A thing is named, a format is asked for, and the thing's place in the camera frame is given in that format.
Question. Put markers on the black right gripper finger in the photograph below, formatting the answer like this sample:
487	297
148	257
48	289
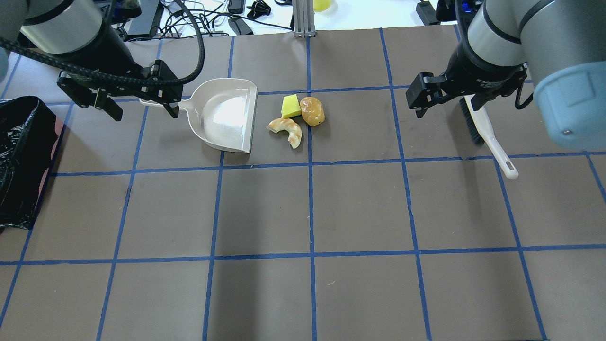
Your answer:
420	112

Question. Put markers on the yellow tape roll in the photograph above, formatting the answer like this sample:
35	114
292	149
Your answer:
321	5

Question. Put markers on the white hand brush black bristles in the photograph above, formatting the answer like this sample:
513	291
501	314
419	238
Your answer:
482	133

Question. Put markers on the toy croissant piece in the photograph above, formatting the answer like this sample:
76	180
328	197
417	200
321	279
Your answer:
295	133

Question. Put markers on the bin with black bag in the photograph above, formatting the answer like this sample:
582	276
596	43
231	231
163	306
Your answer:
29	133

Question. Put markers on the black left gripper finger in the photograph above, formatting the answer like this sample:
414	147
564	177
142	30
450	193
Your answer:
108	105
172	108

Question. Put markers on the yellow sponge block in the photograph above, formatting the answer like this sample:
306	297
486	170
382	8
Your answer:
290	107

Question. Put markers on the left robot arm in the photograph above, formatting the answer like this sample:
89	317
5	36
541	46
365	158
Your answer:
96	63

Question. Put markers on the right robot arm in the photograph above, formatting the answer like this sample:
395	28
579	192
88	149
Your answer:
560	44

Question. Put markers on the aluminium frame post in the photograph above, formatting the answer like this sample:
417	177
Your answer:
303	16

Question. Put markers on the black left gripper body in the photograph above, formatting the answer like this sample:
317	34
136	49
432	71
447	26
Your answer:
110	58

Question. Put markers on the beige plastic dustpan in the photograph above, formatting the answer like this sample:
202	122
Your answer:
221	112

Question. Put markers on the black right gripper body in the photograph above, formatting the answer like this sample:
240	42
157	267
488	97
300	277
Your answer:
475	67

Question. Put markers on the brown toy potato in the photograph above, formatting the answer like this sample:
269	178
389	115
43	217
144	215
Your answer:
312	111

